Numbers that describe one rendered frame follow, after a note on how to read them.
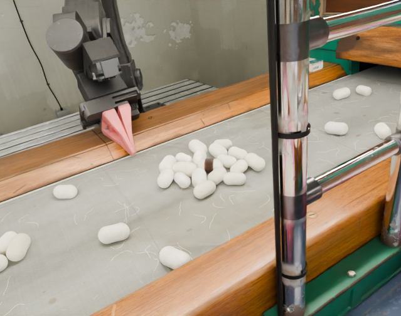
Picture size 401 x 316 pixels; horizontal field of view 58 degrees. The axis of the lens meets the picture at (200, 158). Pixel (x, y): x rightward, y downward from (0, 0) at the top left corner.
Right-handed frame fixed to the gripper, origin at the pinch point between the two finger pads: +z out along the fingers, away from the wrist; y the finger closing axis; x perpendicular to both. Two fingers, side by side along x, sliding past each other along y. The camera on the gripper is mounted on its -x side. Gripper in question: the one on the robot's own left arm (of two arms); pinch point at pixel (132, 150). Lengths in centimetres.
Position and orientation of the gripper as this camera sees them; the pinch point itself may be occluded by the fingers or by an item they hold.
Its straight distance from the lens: 59.5
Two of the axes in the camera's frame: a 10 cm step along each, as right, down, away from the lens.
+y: 8.4, -3.6, 4.0
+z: 4.8, 8.4, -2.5
